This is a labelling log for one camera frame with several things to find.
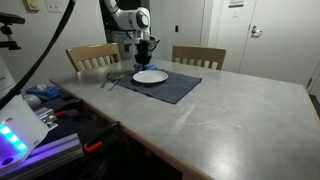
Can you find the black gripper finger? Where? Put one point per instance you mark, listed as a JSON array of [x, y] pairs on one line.
[[140, 66], [146, 66]]

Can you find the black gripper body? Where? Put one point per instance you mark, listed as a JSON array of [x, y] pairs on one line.
[[143, 55]]

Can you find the blue towel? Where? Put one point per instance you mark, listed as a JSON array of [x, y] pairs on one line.
[[151, 67]]

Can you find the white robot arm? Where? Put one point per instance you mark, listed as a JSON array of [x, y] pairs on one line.
[[139, 22]]

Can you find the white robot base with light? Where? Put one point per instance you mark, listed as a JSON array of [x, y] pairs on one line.
[[21, 130]]

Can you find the white round plate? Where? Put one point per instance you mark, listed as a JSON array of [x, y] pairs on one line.
[[150, 76]]

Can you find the white kitchen appliance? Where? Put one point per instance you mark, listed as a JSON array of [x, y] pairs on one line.
[[126, 50]]

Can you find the silver knife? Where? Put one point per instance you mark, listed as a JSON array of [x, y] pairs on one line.
[[121, 76]]

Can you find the silver spoon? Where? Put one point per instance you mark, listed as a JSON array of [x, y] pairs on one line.
[[107, 78]]

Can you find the dark blue placemat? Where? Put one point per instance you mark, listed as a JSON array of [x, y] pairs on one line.
[[172, 90]]

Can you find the left wooden chair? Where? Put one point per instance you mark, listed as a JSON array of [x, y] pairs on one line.
[[92, 56]]

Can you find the wooden chair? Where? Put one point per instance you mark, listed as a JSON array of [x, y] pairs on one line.
[[92, 56], [195, 55]]

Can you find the right wooden chair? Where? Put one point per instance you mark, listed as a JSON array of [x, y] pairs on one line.
[[195, 55]]

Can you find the orange black clamp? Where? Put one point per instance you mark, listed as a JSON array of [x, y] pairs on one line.
[[97, 142]]

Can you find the blue tissue box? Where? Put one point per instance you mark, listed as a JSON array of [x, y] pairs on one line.
[[44, 92]]

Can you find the beige thermostat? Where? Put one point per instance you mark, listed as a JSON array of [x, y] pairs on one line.
[[32, 5]]

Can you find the aluminium extrusion rail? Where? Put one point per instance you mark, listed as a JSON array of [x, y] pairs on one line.
[[46, 158]]

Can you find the silver door handle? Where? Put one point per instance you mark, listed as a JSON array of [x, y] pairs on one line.
[[255, 32]]

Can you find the black camera on mount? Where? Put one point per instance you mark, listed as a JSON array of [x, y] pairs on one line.
[[9, 19]]

